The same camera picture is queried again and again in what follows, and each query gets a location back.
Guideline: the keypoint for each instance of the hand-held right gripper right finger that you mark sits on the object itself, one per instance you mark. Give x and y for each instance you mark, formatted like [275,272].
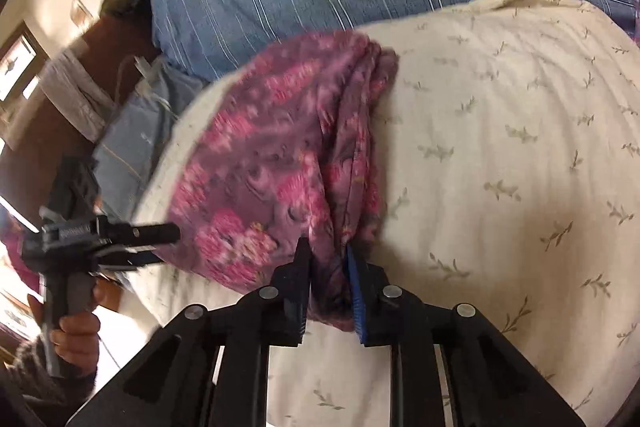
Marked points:
[356,297]

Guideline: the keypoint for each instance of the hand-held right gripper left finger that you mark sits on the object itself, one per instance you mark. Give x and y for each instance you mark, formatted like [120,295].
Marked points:
[295,302]

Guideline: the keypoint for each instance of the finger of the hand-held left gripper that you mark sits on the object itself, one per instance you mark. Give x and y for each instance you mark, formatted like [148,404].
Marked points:
[140,257]
[150,233]

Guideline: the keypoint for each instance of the pink floral garment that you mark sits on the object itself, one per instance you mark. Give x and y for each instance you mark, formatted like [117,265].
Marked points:
[280,147]

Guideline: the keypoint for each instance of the person's left forearm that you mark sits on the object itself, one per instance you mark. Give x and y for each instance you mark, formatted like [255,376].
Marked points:
[45,387]

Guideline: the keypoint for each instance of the person's left hand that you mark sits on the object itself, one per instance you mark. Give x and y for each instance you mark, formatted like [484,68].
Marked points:
[77,342]

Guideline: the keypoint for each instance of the person's magenta clothing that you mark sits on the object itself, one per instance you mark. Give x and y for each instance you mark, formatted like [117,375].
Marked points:
[17,257]

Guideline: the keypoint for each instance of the light blue cloth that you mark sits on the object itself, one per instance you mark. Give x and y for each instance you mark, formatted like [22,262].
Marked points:
[135,142]

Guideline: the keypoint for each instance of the white cloth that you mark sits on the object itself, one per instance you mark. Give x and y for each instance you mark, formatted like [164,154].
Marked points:
[75,92]

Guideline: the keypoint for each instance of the window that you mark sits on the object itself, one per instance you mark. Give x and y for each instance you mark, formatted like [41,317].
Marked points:
[20,67]

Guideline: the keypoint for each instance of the cream leaf-print quilt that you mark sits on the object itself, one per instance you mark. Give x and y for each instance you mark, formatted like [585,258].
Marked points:
[500,157]

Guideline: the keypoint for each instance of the brown wooden bed frame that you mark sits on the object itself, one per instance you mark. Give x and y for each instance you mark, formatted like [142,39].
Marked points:
[30,157]

